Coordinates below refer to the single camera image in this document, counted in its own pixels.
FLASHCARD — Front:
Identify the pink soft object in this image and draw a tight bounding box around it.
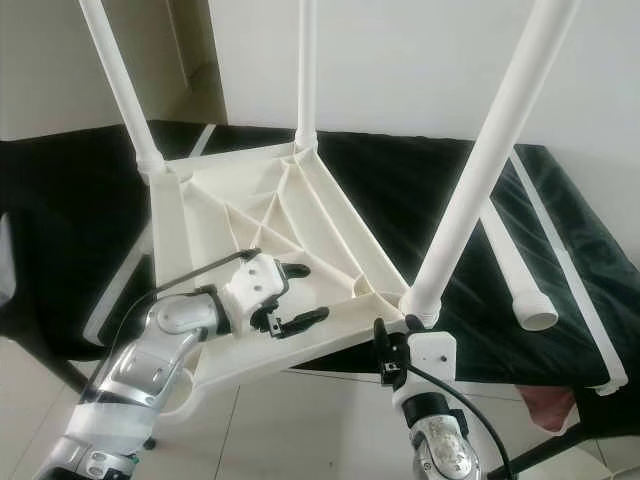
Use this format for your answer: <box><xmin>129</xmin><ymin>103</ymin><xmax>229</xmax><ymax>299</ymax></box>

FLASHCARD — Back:
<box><xmin>520</xmin><ymin>385</ymin><xmax>576</xmax><ymax>433</ymax></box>

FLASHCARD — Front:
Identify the black table cloth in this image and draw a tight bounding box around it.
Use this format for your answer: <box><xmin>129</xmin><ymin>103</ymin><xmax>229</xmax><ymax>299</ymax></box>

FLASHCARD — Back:
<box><xmin>0</xmin><ymin>120</ymin><xmax>640</xmax><ymax>391</ymax></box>

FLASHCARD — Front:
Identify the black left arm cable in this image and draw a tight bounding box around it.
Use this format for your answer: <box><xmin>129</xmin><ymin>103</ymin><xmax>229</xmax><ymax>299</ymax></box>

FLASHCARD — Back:
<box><xmin>82</xmin><ymin>248</ymin><xmax>261</xmax><ymax>401</ymax></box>

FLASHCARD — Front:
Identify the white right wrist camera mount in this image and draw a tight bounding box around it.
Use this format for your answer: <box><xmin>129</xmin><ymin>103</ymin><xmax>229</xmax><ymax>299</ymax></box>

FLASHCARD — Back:
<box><xmin>400</xmin><ymin>332</ymin><xmax>461</xmax><ymax>401</ymax></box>

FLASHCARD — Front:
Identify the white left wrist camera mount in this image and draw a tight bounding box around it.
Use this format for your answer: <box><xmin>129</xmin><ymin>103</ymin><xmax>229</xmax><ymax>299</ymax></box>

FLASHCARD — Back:
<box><xmin>222</xmin><ymin>255</ymin><xmax>291</xmax><ymax>316</ymax></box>

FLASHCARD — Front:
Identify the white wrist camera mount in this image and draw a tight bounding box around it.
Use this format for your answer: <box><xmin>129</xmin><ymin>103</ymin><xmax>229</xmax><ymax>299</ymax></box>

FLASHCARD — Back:
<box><xmin>400</xmin><ymin>332</ymin><xmax>461</xmax><ymax>401</ymax></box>
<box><xmin>222</xmin><ymin>255</ymin><xmax>291</xmax><ymax>316</ymax></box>

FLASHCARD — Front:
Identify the white plastic table top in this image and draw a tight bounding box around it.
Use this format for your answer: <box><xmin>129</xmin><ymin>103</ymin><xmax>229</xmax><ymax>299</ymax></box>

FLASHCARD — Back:
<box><xmin>148</xmin><ymin>138</ymin><xmax>446</xmax><ymax>421</ymax></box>

